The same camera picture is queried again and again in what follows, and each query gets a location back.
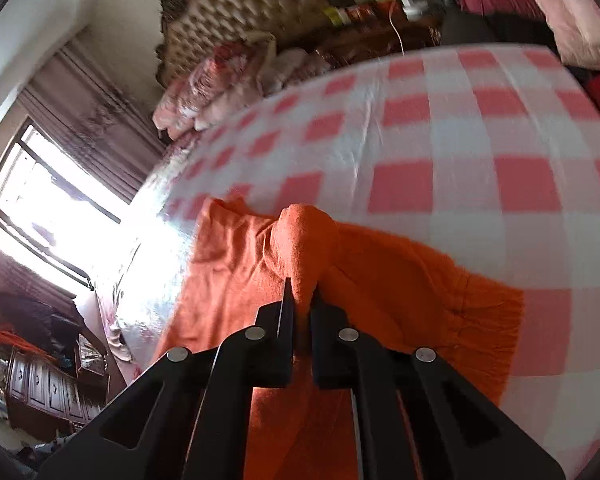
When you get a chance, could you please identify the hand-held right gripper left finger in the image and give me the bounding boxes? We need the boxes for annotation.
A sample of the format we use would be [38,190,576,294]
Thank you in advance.
[37,277,296,480]

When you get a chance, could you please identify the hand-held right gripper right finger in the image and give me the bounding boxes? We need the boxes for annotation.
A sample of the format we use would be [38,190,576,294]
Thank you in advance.
[307,287,566,480]

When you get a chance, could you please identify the orange pants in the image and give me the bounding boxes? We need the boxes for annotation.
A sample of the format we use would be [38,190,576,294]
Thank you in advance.
[150,195,526,480]

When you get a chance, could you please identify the red white checkered bed sheet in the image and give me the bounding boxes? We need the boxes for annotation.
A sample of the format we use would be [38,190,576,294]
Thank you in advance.
[97,42,600,480]

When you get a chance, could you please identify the dark wooden dresser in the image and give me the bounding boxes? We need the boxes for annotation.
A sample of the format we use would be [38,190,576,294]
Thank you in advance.
[7,310,113,433]

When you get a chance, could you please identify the dark clothes pile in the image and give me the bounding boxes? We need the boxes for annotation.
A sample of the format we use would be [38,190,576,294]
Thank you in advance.
[0,290,81,356]

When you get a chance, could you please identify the floral folded quilt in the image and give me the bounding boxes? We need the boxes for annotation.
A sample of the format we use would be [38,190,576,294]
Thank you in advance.
[152,42,281,141]

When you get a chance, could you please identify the pink floral pillow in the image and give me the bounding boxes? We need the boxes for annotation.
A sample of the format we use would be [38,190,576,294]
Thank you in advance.
[260,47,321,91]

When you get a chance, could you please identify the patterned window curtain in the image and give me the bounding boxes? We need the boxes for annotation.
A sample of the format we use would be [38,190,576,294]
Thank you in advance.
[20,42,168,206]

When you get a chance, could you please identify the window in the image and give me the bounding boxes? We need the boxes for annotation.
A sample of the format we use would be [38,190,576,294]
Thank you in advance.
[0,117,123,293]

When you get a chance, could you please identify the dark wooden nightstand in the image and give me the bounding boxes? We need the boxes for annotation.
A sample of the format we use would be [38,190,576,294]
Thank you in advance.
[312,15,443,63]

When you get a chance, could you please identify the tufted leather carved headboard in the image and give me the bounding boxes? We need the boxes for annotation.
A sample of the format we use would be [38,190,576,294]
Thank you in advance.
[155,0,356,91]

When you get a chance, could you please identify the red jars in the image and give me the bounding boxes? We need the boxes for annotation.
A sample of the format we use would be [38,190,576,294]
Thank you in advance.
[345,2,381,23]

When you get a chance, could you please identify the dark red bolster pillow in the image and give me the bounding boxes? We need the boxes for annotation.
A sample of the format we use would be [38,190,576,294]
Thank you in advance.
[455,0,543,21]

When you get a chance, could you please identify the white cable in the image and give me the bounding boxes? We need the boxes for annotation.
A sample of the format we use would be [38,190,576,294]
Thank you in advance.
[387,0,408,56]

